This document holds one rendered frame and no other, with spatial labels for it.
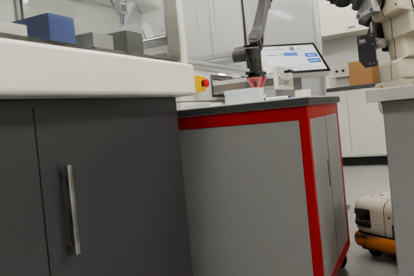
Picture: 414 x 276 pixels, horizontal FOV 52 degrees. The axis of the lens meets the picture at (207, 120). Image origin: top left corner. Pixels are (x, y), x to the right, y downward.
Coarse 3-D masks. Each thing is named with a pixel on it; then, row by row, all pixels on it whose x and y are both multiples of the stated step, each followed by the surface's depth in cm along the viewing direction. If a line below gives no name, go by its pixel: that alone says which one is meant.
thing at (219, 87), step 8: (224, 80) 211; (232, 80) 209; (240, 80) 207; (272, 80) 200; (216, 88) 213; (224, 88) 211; (232, 88) 209; (240, 88) 207; (264, 88) 208; (272, 88) 216
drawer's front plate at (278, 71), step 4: (272, 68) 198; (276, 68) 198; (280, 68) 204; (284, 68) 210; (288, 68) 218; (276, 72) 198; (280, 72) 204; (276, 76) 198; (280, 76) 203; (284, 76) 209; (288, 76) 216; (292, 76) 223; (276, 80) 198; (284, 80) 208; (292, 80) 222; (276, 84) 198; (288, 84) 215; (292, 84) 222; (276, 88) 198; (280, 88) 201; (284, 88) 207; (288, 88) 214; (292, 88) 221
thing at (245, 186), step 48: (336, 96) 184; (192, 144) 155; (240, 144) 147; (288, 144) 139; (336, 144) 181; (192, 192) 156; (240, 192) 148; (288, 192) 140; (336, 192) 172; (192, 240) 157; (240, 240) 149; (288, 240) 141; (336, 240) 163
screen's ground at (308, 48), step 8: (304, 48) 316; (312, 48) 317; (264, 56) 303; (272, 56) 304; (296, 56) 308; (304, 56) 309; (264, 64) 297; (304, 64) 303; (312, 64) 305; (320, 64) 306; (272, 72) 293
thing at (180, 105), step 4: (216, 100) 221; (220, 100) 225; (224, 100) 231; (176, 104) 184; (180, 104) 184; (184, 104) 186; (188, 104) 189; (192, 104) 193; (196, 104) 196; (224, 104) 225; (180, 108) 184; (184, 108) 185
